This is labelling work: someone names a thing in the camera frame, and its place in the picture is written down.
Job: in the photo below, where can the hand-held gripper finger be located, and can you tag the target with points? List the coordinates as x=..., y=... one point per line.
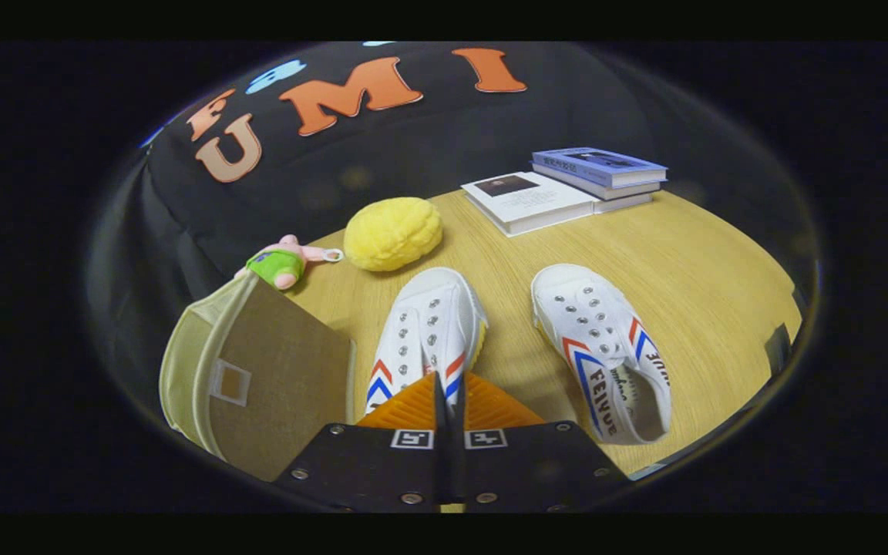
x=458, y=416
x=442, y=416

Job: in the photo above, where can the white striped canvas shoe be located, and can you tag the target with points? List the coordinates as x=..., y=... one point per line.
x=436, y=308
x=590, y=324

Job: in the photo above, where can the beige fabric storage box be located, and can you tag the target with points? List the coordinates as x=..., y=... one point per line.
x=282, y=385

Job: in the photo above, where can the yellow plush ball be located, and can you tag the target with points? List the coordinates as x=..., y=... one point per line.
x=394, y=231

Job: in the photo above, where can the pink and green plush toy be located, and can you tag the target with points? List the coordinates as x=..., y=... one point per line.
x=278, y=266

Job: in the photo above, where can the white book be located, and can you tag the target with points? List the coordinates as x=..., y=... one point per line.
x=529, y=202

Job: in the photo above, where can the blue book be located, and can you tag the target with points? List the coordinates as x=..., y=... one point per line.
x=598, y=163

